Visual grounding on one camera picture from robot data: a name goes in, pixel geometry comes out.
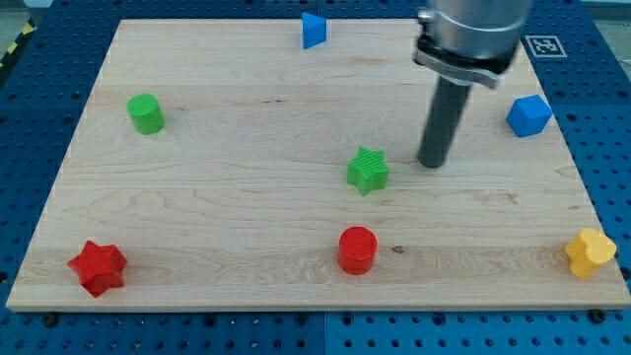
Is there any green cylinder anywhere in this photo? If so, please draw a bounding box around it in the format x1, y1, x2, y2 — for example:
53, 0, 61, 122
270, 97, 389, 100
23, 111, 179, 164
126, 94, 165, 135

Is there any blue triangular prism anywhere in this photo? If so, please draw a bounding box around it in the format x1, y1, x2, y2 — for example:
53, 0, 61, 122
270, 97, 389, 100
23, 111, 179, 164
302, 12, 327, 49

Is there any yellow heart block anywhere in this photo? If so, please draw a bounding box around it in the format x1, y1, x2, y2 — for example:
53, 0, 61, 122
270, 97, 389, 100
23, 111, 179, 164
565, 228, 617, 278

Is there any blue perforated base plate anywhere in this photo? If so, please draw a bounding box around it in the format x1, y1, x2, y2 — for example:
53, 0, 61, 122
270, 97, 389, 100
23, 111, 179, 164
1, 0, 630, 354

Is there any red star block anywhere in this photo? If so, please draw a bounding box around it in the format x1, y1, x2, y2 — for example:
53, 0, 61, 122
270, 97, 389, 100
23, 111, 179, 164
67, 241, 127, 298

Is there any wooden board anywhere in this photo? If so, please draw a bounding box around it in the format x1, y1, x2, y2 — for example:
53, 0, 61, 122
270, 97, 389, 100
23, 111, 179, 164
7, 20, 630, 313

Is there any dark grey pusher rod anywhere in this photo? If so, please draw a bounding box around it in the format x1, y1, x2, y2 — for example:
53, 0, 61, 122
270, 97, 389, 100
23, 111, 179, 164
418, 76, 470, 169

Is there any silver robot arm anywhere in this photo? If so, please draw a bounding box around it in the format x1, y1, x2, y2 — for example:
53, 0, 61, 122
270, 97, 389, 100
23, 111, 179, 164
413, 0, 532, 89

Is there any white fiducial marker tag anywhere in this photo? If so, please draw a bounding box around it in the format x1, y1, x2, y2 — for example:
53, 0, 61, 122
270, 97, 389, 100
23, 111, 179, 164
525, 35, 567, 58

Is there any red cylinder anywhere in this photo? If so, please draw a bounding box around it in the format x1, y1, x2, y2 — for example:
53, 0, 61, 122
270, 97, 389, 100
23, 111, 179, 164
337, 226, 378, 275

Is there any green star block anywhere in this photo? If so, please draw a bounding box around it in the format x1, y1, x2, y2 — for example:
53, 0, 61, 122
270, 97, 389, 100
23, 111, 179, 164
346, 147, 389, 196

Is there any blue cube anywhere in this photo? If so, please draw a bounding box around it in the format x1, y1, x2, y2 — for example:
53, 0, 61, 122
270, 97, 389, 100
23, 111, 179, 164
506, 95, 553, 137

